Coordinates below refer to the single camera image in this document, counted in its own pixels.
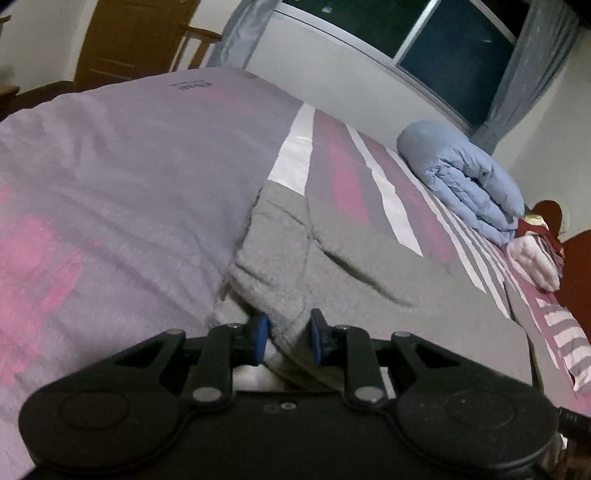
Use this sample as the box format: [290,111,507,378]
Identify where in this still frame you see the grey pants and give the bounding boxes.
[211,181,532,389]

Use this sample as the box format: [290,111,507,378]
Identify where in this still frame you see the striped bed sheet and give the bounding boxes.
[1,67,590,479]

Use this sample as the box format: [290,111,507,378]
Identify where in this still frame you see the folded light blue duvet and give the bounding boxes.
[397,120,525,246]

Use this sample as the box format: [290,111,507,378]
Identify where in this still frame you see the folded white pink quilt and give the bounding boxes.
[507,235,560,292]

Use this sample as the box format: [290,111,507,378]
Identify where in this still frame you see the red folded clothes pile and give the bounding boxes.
[516,213,565,270]

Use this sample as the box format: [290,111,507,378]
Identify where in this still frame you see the striped pillow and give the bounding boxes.
[536,297,590,397]

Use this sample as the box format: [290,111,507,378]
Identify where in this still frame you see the red wooden headboard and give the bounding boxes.
[533,200,591,340]

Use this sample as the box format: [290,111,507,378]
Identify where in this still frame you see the wooden chair near door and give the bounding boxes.
[169,24,221,72]

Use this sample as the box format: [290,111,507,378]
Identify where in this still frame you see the left grey curtain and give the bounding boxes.
[206,0,281,69]

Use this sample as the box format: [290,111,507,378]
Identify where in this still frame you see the grey curtain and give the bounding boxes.
[206,0,281,69]
[471,0,580,154]

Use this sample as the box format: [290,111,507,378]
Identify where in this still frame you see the brown wooden door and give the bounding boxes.
[74,0,199,90]

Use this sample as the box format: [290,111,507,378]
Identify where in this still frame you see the right grey curtain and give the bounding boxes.
[471,0,580,154]

